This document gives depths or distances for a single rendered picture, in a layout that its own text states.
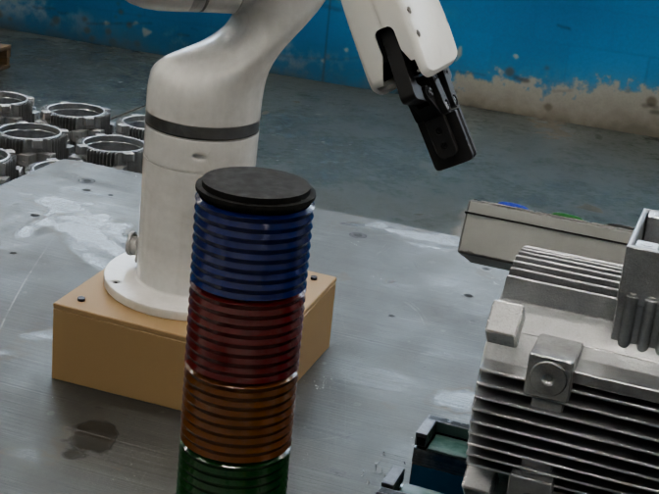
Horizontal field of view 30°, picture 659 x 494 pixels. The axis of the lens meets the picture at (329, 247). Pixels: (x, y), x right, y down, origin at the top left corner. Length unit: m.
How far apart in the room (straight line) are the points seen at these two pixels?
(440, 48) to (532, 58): 5.59
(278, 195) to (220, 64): 0.66
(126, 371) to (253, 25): 0.38
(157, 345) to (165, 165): 0.18
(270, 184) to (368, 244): 1.21
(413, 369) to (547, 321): 0.58
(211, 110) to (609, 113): 5.36
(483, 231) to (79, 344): 0.45
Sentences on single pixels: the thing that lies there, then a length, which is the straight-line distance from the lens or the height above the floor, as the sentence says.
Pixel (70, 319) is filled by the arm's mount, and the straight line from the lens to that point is 1.31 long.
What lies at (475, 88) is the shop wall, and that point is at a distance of 6.61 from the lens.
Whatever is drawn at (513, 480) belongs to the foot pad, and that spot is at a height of 0.98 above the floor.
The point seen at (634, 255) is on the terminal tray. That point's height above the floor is 1.14.
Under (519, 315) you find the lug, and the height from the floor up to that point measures 1.09.
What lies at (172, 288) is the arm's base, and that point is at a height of 0.91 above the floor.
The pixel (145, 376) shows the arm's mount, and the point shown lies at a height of 0.83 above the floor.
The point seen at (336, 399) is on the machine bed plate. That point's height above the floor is 0.80.
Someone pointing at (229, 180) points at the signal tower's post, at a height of 1.22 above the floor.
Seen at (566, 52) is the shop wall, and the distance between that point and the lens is 6.50.
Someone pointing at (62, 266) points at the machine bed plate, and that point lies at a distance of 1.66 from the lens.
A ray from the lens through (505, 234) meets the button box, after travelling 1.10.
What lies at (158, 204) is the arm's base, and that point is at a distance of 1.29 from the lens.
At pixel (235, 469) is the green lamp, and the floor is 1.07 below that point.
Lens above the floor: 1.39
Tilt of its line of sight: 19 degrees down
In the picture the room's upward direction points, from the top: 6 degrees clockwise
